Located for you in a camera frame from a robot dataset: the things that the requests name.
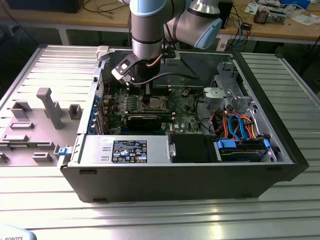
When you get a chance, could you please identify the black and grey PC case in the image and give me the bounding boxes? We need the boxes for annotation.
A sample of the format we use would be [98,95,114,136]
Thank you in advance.
[56,44,310,204]

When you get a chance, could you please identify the finned CPU cooler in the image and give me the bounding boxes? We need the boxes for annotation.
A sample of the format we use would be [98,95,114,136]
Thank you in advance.
[253,6,270,25]

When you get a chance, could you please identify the pale grey wrist camera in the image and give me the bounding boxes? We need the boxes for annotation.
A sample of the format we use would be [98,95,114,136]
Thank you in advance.
[163,44,181,66]

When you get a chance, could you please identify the black camera cable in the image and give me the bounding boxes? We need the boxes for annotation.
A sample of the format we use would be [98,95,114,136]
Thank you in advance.
[131,71,202,87]

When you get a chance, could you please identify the CPU socket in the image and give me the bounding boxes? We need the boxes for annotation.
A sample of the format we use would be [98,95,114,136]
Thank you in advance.
[140,94,170,113]

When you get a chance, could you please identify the black graphics card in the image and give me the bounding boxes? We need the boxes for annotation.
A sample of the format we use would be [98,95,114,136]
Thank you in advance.
[107,112,175,132]

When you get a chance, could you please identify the red and black twisted wire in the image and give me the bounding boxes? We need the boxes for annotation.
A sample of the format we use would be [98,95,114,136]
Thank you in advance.
[98,79,112,97]

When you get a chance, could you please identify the green motherboard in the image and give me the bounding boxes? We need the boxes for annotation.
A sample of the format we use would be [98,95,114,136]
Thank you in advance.
[101,86,203,137]

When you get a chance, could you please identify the metal socket cover frame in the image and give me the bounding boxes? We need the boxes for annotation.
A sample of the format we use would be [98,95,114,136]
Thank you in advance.
[141,95,169,112]

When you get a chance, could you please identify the pale grey case latch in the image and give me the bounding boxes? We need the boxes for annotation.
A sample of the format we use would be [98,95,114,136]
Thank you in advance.
[96,45,116,62]

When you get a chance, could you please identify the wooden workbench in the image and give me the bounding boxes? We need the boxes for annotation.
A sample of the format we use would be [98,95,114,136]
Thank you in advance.
[0,0,320,47]

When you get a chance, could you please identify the white papers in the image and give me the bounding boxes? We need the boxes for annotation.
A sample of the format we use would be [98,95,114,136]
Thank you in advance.
[291,14,318,26]

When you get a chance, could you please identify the small metal device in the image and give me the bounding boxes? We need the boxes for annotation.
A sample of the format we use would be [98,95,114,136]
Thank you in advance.
[268,9,287,26]

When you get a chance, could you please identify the white paper tag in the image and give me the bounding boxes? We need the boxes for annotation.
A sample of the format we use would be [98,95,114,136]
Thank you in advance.
[216,37,229,51]

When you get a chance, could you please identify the grey parts rack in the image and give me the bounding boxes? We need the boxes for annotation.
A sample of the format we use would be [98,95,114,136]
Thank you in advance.
[0,87,85,167]

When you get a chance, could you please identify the silver power supply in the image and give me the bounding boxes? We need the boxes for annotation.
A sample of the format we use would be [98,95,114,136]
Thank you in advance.
[79,134,173,166]

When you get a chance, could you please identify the blue plastic clip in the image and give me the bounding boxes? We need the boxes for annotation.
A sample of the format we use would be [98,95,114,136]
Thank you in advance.
[57,147,72,158]

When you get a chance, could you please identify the large black box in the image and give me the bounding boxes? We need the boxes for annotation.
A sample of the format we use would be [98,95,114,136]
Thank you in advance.
[6,0,81,14]

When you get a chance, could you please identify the blue box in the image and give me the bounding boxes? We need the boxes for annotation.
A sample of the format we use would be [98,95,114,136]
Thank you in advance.
[279,0,313,8]

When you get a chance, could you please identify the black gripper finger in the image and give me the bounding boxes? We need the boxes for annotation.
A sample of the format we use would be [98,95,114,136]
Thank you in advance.
[142,86,154,101]

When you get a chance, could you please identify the orange wire bundle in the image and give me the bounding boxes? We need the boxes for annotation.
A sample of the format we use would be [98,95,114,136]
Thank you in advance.
[212,111,265,141]

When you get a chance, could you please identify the silver metal drive cage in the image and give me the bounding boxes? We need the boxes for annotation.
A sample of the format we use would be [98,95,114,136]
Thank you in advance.
[202,61,255,113]

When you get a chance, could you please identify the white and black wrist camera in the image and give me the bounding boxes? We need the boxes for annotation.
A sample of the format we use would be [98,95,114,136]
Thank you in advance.
[111,53,138,87]

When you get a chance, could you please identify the hard disk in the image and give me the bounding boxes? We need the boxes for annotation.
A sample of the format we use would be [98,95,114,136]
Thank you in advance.
[218,141,270,163]

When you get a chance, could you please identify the blue disk carrier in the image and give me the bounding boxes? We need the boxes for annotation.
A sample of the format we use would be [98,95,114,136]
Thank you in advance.
[216,138,272,162]

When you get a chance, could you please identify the blue flat data cable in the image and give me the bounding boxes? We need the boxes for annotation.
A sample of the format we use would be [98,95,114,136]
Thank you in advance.
[227,112,251,141]

